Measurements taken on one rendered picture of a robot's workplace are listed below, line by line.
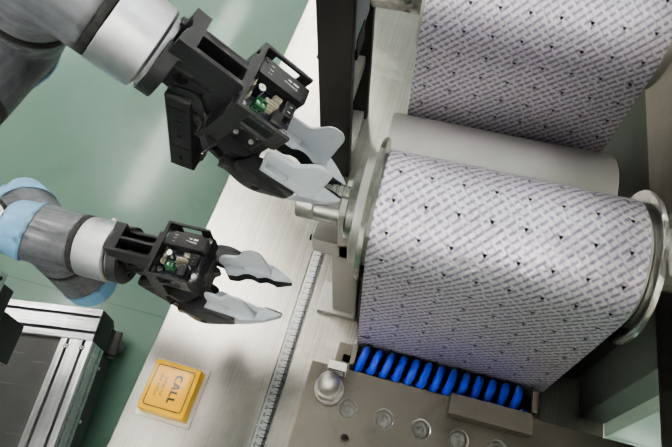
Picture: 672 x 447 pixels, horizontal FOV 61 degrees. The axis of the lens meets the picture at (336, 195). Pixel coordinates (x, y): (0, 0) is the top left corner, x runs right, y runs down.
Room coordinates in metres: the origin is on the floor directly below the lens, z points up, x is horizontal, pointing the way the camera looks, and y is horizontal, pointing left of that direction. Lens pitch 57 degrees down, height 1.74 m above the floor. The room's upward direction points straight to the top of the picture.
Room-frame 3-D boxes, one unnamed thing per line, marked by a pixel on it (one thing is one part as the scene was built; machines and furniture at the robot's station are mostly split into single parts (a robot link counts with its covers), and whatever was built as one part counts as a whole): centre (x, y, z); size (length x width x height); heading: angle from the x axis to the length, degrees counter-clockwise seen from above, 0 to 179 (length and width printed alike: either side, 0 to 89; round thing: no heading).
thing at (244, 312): (0.25, 0.11, 1.12); 0.09 x 0.03 x 0.06; 66
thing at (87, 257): (0.33, 0.28, 1.11); 0.08 x 0.05 x 0.08; 165
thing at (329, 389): (0.18, 0.01, 1.05); 0.04 x 0.04 x 0.04
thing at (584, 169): (0.39, -0.18, 1.17); 0.26 x 0.12 x 0.12; 75
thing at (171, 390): (0.21, 0.23, 0.91); 0.07 x 0.07 x 0.02; 75
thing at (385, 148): (0.30, -0.04, 1.25); 0.15 x 0.01 x 0.15; 165
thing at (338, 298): (0.35, 0.00, 1.05); 0.06 x 0.05 x 0.31; 75
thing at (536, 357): (0.21, -0.14, 1.11); 0.23 x 0.01 x 0.18; 75
